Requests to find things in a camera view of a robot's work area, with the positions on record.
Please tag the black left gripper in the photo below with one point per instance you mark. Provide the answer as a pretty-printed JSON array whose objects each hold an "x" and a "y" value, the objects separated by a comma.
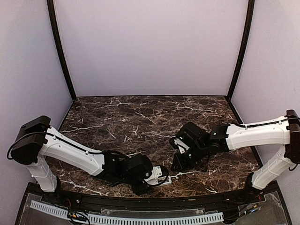
[{"x": 140, "y": 190}]

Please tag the black corner post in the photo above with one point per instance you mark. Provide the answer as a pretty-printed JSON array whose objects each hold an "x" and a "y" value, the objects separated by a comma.
[
  {"x": 59, "y": 48},
  {"x": 242, "y": 50}
]

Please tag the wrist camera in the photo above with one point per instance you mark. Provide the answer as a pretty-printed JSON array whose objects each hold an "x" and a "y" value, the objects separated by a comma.
[
  {"x": 159, "y": 173},
  {"x": 178, "y": 144}
]

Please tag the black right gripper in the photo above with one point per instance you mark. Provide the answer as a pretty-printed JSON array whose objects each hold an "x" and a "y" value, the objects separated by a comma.
[{"x": 182, "y": 166}]

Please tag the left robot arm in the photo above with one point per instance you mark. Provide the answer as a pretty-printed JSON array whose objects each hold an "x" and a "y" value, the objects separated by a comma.
[{"x": 37, "y": 139}]

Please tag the black front rail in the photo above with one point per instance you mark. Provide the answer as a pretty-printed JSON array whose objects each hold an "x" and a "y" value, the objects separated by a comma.
[{"x": 229, "y": 202}]

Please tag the white slotted cable duct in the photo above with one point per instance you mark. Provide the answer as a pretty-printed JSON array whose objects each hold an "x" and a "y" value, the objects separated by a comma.
[{"x": 95, "y": 219}]

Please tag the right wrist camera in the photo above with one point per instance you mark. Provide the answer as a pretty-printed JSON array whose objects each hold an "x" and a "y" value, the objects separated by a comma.
[{"x": 178, "y": 144}]

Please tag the black right corner post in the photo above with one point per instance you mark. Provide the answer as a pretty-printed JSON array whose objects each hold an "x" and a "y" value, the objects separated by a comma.
[{"x": 242, "y": 50}]

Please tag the white remote control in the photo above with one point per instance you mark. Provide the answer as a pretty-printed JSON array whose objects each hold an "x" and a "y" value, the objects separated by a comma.
[{"x": 165, "y": 182}]

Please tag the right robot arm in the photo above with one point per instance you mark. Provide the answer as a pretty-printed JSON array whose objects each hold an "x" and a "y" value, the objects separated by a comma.
[{"x": 194, "y": 143}]

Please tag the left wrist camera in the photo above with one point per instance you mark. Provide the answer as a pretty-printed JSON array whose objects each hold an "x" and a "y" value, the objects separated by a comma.
[{"x": 159, "y": 173}]

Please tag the black left corner post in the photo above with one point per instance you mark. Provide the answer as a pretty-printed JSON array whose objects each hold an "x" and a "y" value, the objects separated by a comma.
[{"x": 59, "y": 48}]

